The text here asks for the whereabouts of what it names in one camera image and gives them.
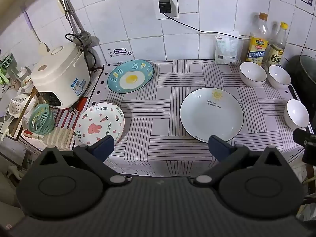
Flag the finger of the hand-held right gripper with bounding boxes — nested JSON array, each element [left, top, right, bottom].
[[293, 128, 316, 147]]

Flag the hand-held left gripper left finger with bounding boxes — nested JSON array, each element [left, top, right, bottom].
[[32, 135, 129, 187]]

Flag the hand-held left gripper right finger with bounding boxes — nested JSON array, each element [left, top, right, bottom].
[[193, 135, 288, 187]]

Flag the white bowl with dark rim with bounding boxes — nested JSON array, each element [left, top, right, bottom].
[[284, 99, 310, 130], [240, 61, 267, 87], [268, 65, 292, 90]]

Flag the pink rabbit print plate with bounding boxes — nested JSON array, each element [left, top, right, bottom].
[[74, 102, 125, 147]]

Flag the white sun print plate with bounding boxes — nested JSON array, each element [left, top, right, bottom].
[[180, 87, 244, 143]]

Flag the beige striped dish cloth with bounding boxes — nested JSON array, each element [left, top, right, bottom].
[[44, 127, 76, 151]]

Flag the red striped mat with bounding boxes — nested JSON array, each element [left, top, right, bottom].
[[23, 96, 88, 139]]

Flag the striped weave pattern tablecloth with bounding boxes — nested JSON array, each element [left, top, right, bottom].
[[84, 59, 309, 178]]

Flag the dark cooking pot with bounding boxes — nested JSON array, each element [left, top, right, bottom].
[[284, 54, 316, 129]]

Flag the green plastic basket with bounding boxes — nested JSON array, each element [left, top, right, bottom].
[[28, 104, 55, 136]]

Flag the blue fried egg plate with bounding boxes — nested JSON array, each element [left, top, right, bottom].
[[107, 60, 155, 94]]

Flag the cream electric rice cooker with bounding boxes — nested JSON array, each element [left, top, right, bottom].
[[31, 42, 91, 109]]

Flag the yellow cap vinegar bottle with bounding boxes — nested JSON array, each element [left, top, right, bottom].
[[265, 22, 289, 67]]

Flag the wooden stick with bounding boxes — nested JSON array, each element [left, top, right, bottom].
[[10, 89, 39, 137]]

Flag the white plastic strainer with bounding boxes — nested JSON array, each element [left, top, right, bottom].
[[8, 94, 30, 119]]

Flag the white seasoning bag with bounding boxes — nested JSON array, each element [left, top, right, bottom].
[[214, 32, 239, 65]]

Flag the yellow label cooking wine bottle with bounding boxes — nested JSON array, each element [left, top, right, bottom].
[[245, 12, 269, 66]]

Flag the white rice spoon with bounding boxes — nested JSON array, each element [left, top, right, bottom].
[[35, 33, 50, 55]]

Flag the green plastic holder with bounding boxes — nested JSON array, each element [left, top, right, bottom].
[[0, 54, 16, 84]]

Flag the metal hanging utensils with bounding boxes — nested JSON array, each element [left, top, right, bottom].
[[60, 0, 92, 52]]

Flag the black charger plug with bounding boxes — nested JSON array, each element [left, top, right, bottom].
[[158, 0, 174, 14]]

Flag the black rice cooker cord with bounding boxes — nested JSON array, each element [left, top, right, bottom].
[[65, 33, 97, 70]]

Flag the black and white wall sticker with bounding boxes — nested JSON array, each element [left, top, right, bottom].
[[107, 48, 132, 58]]

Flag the black charger cable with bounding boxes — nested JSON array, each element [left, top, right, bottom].
[[163, 12, 252, 40]]

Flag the white wall socket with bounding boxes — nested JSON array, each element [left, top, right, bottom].
[[153, 0, 179, 20]]

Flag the cream handled hanging utensil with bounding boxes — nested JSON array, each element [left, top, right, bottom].
[[55, 0, 70, 15]]

